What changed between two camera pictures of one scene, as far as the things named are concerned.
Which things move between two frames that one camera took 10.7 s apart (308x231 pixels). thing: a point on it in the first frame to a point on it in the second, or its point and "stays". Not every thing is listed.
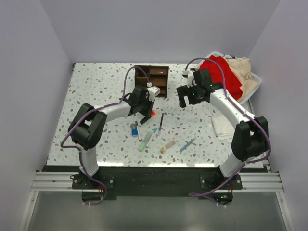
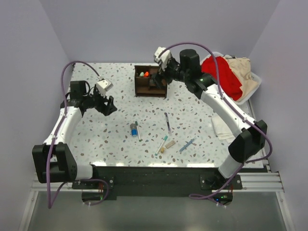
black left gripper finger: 148,113 to 111,107
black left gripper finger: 144,120 to 101,108
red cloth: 232,84 stays
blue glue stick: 134,131 stays
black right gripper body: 192,92 to 172,72
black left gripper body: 146,105 to 96,98
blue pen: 186,146 stays
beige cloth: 241,66 stays
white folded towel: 224,129 stays
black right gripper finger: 182,102 to 156,79
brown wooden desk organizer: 158,76 stays
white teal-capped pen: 154,132 to 165,138
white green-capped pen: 136,123 stays
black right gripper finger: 192,100 to 159,83
